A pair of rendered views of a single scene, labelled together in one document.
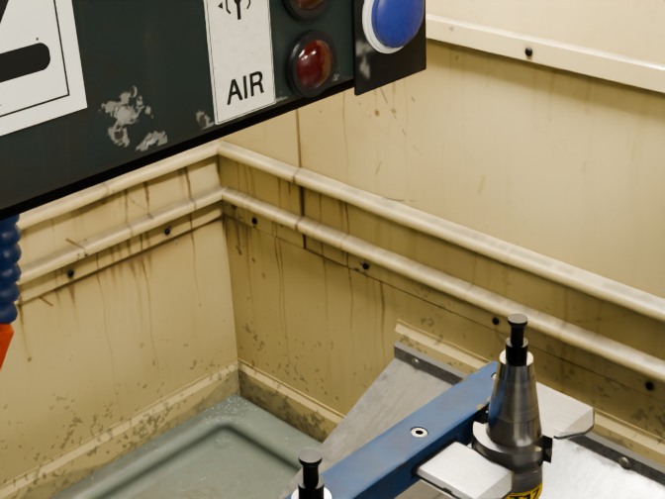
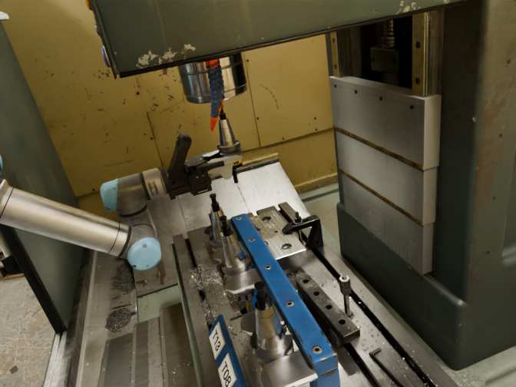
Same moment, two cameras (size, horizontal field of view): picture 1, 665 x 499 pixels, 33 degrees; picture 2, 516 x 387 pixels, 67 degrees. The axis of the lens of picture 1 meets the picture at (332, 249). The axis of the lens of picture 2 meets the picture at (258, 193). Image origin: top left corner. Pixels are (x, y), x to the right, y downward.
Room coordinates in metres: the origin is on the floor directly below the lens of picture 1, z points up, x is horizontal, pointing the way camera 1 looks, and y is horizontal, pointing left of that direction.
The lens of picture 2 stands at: (0.97, -0.49, 1.67)
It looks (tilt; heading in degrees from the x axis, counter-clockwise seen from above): 26 degrees down; 121
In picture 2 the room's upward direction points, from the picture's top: 11 degrees counter-clockwise
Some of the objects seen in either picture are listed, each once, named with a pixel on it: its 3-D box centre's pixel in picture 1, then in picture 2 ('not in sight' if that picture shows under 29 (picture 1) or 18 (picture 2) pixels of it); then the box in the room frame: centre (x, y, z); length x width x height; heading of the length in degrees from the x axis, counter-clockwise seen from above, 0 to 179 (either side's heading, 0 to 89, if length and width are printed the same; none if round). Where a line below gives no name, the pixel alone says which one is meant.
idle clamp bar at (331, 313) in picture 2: not in sight; (323, 309); (0.67, 0.23, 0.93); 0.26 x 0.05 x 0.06; 139
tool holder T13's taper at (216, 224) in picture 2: not in sight; (219, 222); (0.50, 0.10, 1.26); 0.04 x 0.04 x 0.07
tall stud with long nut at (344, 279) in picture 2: not in sight; (345, 296); (0.72, 0.26, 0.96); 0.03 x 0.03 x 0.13
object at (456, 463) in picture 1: (469, 475); (261, 320); (0.69, -0.10, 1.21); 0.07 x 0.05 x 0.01; 44
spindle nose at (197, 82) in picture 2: not in sight; (212, 71); (0.42, 0.33, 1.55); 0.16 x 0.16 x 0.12
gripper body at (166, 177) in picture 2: not in sight; (186, 176); (0.32, 0.24, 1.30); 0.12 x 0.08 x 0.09; 45
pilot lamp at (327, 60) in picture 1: (313, 63); not in sight; (0.44, 0.00, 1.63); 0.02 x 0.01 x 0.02; 134
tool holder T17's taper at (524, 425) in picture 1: (515, 394); (267, 321); (0.73, -0.14, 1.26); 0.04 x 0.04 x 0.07
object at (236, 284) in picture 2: not in sight; (243, 282); (0.62, -0.02, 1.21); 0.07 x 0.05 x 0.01; 44
